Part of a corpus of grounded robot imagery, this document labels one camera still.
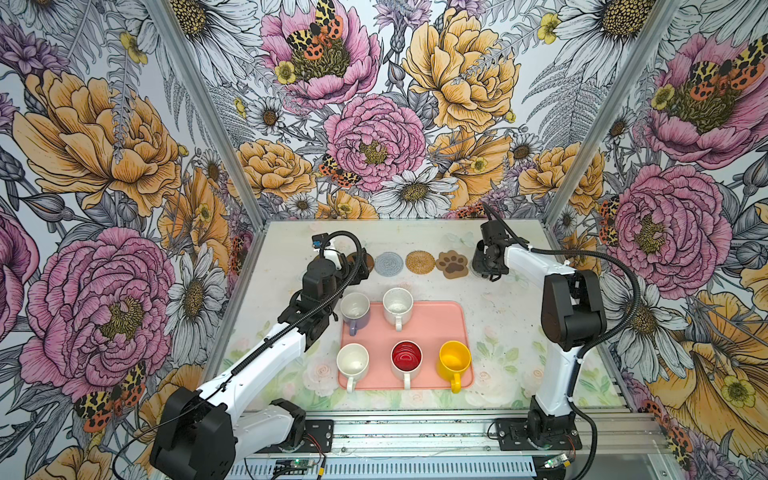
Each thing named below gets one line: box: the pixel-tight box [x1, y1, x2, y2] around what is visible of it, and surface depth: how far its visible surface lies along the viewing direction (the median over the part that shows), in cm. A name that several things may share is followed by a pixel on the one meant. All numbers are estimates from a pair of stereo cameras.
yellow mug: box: [436, 340, 472, 394], surface depth 81 cm
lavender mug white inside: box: [340, 292, 371, 336], surface depth 91 cm
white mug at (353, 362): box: [336, 343, 370, 393], surface depth 80 cm
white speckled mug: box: [382, 287, 414, 332], surface depth 91 cm
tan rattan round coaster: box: [405, 250, 436, 275], surface depth 111 cm
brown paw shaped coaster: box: [436, 250, 469, 279], surface depth 111 cm
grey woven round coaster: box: [374, 251, 404, 277], surface depth 111 cm
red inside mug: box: [390, 340, 423, 390], surface depth 83 cm
